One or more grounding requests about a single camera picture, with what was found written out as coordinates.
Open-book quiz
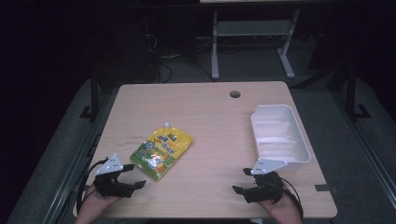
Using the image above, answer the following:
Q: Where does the person's left hand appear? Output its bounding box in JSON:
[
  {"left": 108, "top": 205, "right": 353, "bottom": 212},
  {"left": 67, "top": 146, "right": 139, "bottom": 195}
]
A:
[{"left": 78, "top": 183, "right": 123, "bottom": 217}]

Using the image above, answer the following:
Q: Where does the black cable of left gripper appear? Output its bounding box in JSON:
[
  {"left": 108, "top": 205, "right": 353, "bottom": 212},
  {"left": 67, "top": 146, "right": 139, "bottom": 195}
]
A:
[{"left": 76, "top": 158, "right": 109, "bottom": 214}]

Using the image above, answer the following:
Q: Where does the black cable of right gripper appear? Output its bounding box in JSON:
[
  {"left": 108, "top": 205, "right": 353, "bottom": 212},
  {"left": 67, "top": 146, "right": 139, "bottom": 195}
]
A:
[{"left": 278, "top": 176, "right": 304, "bottom": 219}]

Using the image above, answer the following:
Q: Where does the bundle of floor cables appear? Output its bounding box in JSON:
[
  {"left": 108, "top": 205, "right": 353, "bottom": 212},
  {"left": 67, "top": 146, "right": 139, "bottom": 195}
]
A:
[{"left": 144, "top": 32, "right": 216, "bottom": 84}]

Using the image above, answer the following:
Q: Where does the black metal stand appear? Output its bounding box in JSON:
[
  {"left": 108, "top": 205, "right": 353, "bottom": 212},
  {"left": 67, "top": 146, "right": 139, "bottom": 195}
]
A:
[
  {"left": 79, "top": 69, "right": 101, "bottom": 122},
  {"left": 330, "top": 63, "right": 372, "bottom": 121}
]

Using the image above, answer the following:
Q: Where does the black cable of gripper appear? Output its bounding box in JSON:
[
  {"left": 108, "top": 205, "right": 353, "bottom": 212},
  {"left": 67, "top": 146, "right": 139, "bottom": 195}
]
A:
[
  {"left": 76, "top": 158, "right": 109, "bottom": 214},
  {"left": 278, "top": 176, "right": 304, "bottom": 219}
]

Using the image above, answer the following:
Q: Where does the yellow green drink pouch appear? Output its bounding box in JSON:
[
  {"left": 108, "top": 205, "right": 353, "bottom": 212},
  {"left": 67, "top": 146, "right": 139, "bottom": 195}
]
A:
[{"left": 129, "top": 121, "right": 194, "bottom": 183}]

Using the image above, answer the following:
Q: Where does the white metal desk frame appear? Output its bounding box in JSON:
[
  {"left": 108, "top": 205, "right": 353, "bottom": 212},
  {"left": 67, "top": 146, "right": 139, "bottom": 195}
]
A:
[{"left": 210, "top": 8, "right": 302, "bottom": 81}]

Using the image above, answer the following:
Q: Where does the person's right hand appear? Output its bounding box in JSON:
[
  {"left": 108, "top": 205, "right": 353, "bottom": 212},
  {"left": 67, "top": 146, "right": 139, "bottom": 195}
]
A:
[{"left": 257, "top": 185, "right": 302, "bottom": 219}]

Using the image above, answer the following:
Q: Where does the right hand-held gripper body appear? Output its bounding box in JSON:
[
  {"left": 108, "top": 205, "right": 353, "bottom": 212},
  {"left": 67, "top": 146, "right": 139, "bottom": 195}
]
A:
[{"left": 244, "top": 158, "right": 290, "bottom": 205}]

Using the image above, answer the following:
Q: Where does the white plastic bin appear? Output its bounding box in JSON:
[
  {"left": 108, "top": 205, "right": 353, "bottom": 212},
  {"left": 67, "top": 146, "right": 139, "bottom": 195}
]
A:
[{"left": 250, "top": 104, "right": 312, "bottom": 173}]

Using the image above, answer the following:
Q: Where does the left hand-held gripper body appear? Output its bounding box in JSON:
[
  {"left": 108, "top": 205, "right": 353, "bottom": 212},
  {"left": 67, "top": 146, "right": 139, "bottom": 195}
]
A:
[{"left": 92, "top": 153, "right": 135, "bottom": 199}]

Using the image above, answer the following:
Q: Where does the grey metal floor rail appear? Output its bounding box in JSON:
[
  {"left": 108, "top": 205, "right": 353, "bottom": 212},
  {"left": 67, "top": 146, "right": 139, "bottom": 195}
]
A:
[
  {"left": 41, "top": 92, "right": 113, "bottom": 224},
  {"left": 330, "top": 91, "right": 396, "bottom": 211}
]

